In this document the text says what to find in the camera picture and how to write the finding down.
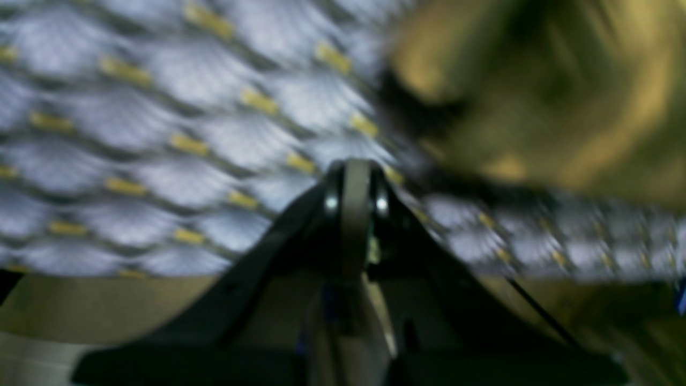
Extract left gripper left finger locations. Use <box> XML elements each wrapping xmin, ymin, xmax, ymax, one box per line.
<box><xmin>71</xmin><ymin>160</ymin><xmax>353</xmax><ymax>385</ymax></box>

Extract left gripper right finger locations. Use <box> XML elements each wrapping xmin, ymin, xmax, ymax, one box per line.
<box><xmin>357</xmin><ymin>160</ymin><xmax>628</xmax><ymax>385</ymax></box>

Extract camouflage T-shirt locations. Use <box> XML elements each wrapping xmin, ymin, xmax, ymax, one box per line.
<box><xmin>380</xmin><ymin>1</ymin><xmax>684</xmax><ymax>210</ymax></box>

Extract purple fan-pattern tablecloth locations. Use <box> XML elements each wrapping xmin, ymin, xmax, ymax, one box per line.
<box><xmin>2</xmin><ymin>1</ymin><xmax>684</xmax><ymax>283</ymax></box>

